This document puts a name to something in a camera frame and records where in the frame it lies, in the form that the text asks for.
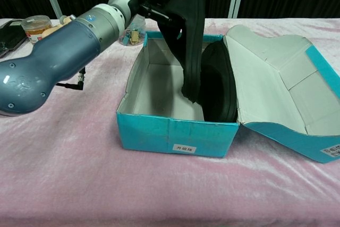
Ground black slipper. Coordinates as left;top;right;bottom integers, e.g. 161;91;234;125
155;0;207;104
199;40;239;123

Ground blue cardboard shoe box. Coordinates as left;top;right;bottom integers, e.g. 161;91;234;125
116;24;340;164

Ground clear jar of colourful clips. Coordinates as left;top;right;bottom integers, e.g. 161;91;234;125
118;15;147;46

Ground wooden massage roller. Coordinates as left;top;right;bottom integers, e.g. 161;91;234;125
41;14;77;39

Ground amber jar with label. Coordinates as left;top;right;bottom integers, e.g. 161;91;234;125
21;15;53;46

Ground black socks in plastic bag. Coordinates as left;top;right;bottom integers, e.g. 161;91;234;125
0;19;27;57

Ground pink velvet tablecloth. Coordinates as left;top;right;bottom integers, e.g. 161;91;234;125
0;17;340;227

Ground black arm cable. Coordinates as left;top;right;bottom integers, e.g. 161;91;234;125
54;69;86;91

